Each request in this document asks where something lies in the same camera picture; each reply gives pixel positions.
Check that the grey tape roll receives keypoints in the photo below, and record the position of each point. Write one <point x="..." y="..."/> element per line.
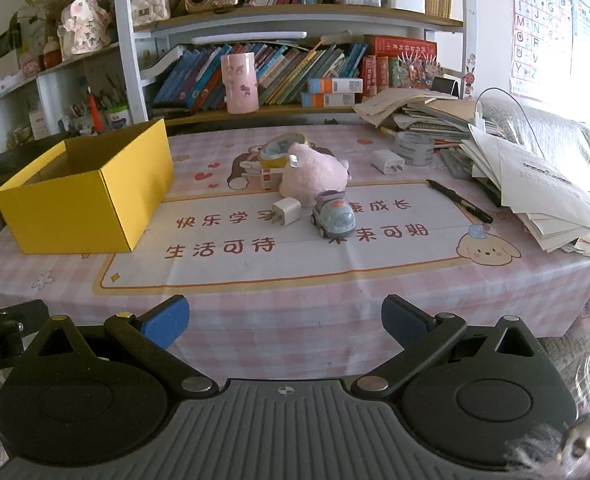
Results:
<point x="415" y="150"/>

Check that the white charger plug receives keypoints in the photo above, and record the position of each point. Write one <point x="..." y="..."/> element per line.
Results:
<point x="286" y="211"/>
<point x="387" y="161"/>

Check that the white desk bookshelf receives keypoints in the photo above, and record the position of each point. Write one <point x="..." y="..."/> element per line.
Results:
<point x="125" y="60"/>

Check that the stack of white papers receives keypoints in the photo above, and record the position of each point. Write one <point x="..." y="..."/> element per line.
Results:
<point x="540" y="185"/>

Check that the white side shelf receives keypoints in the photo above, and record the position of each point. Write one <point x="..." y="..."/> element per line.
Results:
<point x="50" y="95"/>

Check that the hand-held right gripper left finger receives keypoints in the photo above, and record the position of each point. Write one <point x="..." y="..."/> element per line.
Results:
<point x="167" y="317"/>

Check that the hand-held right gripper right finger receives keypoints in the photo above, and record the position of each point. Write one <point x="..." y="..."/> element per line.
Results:
<point x="400" y="315"/>

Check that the colourful spiky pen holder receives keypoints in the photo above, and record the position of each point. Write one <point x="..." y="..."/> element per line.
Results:
<point x="420" y="72"/>

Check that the pink white ceramic figurine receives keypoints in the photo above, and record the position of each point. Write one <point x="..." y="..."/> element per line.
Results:
<point x="86" y="27"/>

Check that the long row of leaning books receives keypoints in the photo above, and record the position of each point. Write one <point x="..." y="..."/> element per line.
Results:
<point x="285" y="72"/>

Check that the white quilted pearl handbag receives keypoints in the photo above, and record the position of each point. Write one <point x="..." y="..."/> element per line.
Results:
<point x="150" y="7"/>

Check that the pile of books and papers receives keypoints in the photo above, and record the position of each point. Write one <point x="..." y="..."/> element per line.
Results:
<point x="415" y="107"/>

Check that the pink printed cup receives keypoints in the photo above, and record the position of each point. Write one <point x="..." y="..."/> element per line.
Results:
<point x="240" y="85"/>

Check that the pink plush toy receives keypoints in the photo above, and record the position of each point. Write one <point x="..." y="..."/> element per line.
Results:
<point x="310" y="170"/>

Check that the pale blue toy car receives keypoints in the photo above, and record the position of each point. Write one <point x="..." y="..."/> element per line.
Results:
<point x="335" y="215"/>

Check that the white bar desk lamp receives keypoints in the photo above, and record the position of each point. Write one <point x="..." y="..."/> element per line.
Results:
<point x="250" y="37"/>

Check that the red white small figure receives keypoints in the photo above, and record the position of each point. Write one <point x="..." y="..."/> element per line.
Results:
<point x="52" y="55"/>

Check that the pen holder with pens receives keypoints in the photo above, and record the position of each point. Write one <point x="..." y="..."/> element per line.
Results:
<point x="80" y="122"/>

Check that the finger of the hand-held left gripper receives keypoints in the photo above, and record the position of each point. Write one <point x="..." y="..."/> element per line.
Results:
<point x="15" y="315"/>

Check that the black phone stand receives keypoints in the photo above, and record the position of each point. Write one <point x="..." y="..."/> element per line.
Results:
<point x="445" y="87"/>

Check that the thick red dictionary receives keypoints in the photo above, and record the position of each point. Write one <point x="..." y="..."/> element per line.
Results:
<point x="400" y="46"/>

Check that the yellow cardboard box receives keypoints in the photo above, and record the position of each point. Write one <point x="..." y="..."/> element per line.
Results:
<point x="75" y="210"/>

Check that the small white box red label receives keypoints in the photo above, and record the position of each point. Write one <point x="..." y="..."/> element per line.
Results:
<point x="271" y="180"/>

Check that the alphabet wall poster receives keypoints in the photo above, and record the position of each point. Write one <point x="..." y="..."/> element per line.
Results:
<point x="540" y="30"/>

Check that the black piano keyboard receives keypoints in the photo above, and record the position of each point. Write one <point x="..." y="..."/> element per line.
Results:
<point x="5" y="160"/>

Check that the white green jar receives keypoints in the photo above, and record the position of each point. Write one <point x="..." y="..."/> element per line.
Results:
<point x="118" y="117"/>

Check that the yellow tape roll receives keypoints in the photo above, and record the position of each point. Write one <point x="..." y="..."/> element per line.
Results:
<point x="271" y="159"/>

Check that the black pen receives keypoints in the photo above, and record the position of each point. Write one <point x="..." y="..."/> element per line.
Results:
<point x="460" y="200"/>

